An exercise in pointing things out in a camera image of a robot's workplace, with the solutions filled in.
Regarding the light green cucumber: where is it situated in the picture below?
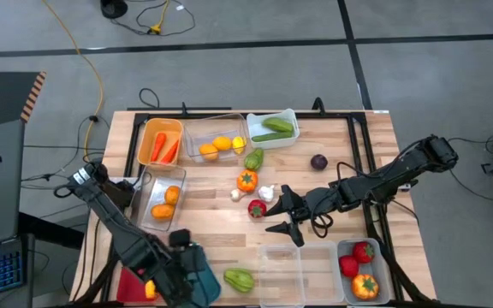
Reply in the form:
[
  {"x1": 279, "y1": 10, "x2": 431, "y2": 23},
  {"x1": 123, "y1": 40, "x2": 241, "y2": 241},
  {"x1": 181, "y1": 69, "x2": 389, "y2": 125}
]
[{"x1": 262, "y1": 116, "x2": 294, "y2": 133}]

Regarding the black round floor object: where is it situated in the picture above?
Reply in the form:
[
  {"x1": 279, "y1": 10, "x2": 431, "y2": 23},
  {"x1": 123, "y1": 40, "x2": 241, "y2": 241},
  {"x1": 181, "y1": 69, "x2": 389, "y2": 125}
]
[{"x1": 99, "y1": 0, "x2": 129, "y2": 20}]

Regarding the black metal table frame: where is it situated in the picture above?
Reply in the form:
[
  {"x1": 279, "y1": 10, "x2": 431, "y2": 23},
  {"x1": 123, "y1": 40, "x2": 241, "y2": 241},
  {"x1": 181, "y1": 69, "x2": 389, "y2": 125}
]
[{"x1": 68, "y1": 97, "x2": 438, "y2": 308}]

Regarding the dark purple round fruit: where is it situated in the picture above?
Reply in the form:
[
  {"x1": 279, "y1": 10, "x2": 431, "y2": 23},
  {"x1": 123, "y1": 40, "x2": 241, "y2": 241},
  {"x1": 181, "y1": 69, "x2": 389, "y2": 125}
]
[{"x1": 310, "y1": 153, "x2": 329, "y2": 171}]

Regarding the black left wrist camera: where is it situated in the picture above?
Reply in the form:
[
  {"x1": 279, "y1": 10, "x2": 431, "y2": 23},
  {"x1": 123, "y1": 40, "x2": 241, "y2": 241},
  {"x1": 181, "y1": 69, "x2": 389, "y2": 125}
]
[{"x1": 168, "y1": 228, "x2": 193, "y2": 250}]

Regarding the red plastic basket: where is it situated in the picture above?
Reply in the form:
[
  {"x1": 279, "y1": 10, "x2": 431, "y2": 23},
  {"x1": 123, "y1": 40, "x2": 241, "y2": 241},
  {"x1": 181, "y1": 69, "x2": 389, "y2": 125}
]
[{"x1": 116, "y1": 265, "x2": 162, "y2": 304}]

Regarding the green chayote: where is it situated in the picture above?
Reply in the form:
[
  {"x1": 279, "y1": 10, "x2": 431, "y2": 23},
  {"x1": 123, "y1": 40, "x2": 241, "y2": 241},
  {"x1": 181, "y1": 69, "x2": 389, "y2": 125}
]
[{"x1": 223, "y1": 267, "x2": 256, "y2": 294}]

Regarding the round orange fruit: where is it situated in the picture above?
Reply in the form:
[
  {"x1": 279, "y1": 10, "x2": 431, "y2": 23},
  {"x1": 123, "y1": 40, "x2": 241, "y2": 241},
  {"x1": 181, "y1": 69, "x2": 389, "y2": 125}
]
[{"x1": 163, "y1": 185, "x2": 181, "y2": 206}]

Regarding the orange persimmon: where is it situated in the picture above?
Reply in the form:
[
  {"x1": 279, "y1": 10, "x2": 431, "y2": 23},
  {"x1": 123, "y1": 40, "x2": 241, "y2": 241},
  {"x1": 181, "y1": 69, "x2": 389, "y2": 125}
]
[{"x1": 150, "y1": 204, "x2": 176, "y2": 221}]

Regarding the orange bell pepper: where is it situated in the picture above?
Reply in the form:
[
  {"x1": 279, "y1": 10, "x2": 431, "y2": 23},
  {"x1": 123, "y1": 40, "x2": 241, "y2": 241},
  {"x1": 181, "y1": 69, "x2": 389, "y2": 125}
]
[{"x1": 235, "y1": 169, "x2": 259, "y2": 193}]

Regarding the orange plastic basket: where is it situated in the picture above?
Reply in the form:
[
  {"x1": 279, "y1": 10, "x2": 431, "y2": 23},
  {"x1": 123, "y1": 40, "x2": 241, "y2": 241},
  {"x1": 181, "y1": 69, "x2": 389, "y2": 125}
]
[{"x1": 136, "y1": 117, "x2": 185, "y2": 168}]

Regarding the teal plastic basket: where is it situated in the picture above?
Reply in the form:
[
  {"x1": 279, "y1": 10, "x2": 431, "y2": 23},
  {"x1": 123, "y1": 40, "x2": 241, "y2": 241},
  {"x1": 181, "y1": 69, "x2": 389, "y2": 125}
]
[{"x1": 185, "y1": 246, "x2": 223, "y2": 308}]

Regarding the long yellow cable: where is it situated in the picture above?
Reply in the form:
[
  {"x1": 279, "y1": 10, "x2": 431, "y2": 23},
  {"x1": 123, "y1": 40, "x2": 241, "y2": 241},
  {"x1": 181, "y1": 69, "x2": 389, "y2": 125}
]
[{"x1": 41, "y1": 0, "x2": 104, "y2": 160}]

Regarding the grey translucent plastic bin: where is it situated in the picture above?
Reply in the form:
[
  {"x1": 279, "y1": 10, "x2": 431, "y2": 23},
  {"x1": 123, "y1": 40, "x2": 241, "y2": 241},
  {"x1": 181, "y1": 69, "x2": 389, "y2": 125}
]
[{"x1": 336, "y1": 237, "x2": 392, "y2": 306}]

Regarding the yellow-orange citrus fruit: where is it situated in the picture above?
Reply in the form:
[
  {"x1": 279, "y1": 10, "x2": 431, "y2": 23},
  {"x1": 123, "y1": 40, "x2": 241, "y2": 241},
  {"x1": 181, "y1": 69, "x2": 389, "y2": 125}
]
[{"x1": 199, "y1": 143, "x2": 220, "y2": 163}]

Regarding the dark green cucumber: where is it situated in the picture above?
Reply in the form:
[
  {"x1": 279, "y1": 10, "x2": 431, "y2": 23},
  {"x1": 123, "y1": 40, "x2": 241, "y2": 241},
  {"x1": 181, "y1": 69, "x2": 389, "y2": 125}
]
[{"x1": 251, "y1": 131, "x2": 294, "y2": 143}]

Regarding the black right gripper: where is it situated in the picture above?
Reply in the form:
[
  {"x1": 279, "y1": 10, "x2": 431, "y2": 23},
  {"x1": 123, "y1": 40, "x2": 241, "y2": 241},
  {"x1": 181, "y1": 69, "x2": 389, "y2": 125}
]
[{"x1": 264, "y1": 183, "x2": 346, "y2": 248}]

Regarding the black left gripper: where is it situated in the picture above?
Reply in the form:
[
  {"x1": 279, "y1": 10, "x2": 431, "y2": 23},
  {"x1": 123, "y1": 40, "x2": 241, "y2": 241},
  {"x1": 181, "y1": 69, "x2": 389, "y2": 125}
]
[{"x1": 156, "y1": 246, "x2": 207, "y2": 307}]

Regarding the red fruit with green stem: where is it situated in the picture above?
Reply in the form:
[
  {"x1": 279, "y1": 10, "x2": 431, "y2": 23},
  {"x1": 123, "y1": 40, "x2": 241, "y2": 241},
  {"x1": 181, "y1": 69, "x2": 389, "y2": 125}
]
[
  {"x1": 352, "y1": 241, "x2": 376, "y2": 264},
  {"x1": 247, "y1": 198, "x2": 268, "y2": 219}
]

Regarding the black hazard-striped mat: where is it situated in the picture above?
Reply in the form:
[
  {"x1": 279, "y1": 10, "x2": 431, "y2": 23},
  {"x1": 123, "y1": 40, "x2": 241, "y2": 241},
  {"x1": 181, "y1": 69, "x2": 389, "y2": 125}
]
[{"x1": 0, "y1": 70, "x2": 48, "y2": 132}]

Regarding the yellow plug cable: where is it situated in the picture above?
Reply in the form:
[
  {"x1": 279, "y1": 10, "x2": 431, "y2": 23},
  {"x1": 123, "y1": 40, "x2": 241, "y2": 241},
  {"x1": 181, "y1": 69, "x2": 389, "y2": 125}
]
[{"x1": 146, "y1": 0, "x2": 171, "y2": 36}]

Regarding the white plastic basket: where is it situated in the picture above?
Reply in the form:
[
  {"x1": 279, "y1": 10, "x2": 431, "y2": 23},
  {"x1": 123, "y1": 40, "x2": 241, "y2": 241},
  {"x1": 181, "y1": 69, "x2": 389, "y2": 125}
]
[{"x1": 246, "y1": 108, "x2": 301, "y2": 151}]

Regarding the orange carrot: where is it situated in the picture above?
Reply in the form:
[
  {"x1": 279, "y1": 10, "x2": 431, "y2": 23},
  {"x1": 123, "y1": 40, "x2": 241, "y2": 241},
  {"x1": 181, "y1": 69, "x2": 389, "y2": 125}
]
[
  {"x1": 151, "y1": 132, "x2": 168, "y2": 163},
  {"x1": 160, "y1": 139, "x2": 181, "y2": 165}
]

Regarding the black floor cable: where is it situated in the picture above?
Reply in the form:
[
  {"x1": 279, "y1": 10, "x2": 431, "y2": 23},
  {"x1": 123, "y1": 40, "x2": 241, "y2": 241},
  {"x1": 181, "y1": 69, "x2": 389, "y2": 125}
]
[
  {"x1": 110, "y1": 0, "x2": 197, "y2": 38},
  {"x1": 138, "y1": 87, "x2": 161, "y2": 110},
  {"x1": 445, "y1": 136, "x2": 493, "y2": 204},
  {"x1": 21, "y1": 115, "x2": 110, "y2": 183}
]

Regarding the clear plastic bin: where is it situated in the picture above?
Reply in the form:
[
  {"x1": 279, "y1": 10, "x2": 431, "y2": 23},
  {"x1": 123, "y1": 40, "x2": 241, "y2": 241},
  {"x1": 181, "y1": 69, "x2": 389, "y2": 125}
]
[
  {"x1": 258, "y1": 243, "x2": 306, "y2": 308},
  {"x1": 300, "y1": 240, "x2": 345, "y2": 305},
  {"x1": 128, "y1": 163, "x2": 187, "y2": 234},
  {"x1": 183, "y1": 113, "x2": 250, "y2": 164}
]

